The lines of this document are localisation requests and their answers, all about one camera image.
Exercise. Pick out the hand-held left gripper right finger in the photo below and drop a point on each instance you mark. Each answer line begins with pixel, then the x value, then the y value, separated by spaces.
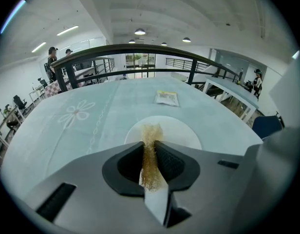
pixel 208 179

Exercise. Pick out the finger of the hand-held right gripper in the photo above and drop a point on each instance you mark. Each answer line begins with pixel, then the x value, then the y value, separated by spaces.
pixel 281 160

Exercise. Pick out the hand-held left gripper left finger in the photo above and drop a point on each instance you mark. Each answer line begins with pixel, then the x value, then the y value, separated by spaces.
pixel 86 179

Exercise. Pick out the white round plate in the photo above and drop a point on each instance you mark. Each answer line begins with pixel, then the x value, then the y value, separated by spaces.
pixel 179 130

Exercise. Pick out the yellow sponge cloth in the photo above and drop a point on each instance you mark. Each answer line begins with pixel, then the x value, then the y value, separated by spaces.
pixel 151 140

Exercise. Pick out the blue shell chair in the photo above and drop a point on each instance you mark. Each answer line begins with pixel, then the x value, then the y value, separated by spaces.
pixel 267 127

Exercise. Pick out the light blue flowered tablecloth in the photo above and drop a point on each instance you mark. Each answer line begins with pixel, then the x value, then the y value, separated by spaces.
pixel 55 150

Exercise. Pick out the clear packet with yellow label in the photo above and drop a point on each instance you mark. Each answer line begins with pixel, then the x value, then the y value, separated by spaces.
pixel 166 99

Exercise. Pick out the pink checkered table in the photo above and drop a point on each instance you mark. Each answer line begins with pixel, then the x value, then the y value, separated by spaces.
pixel 52 89

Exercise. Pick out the black office chair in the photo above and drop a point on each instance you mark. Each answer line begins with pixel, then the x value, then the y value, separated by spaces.
pixel 19 102

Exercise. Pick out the white desk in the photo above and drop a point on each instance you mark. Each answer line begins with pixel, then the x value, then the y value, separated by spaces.
pixel 36 90

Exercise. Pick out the glass entrance door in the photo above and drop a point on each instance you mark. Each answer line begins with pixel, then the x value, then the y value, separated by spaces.
pixel 140 63

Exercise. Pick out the ceiling light strip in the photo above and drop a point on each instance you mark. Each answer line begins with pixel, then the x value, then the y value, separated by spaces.
pixel 67 30
pixel 39 47

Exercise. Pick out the black metal railing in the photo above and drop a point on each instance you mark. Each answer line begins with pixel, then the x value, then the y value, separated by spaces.
pixel 140 48

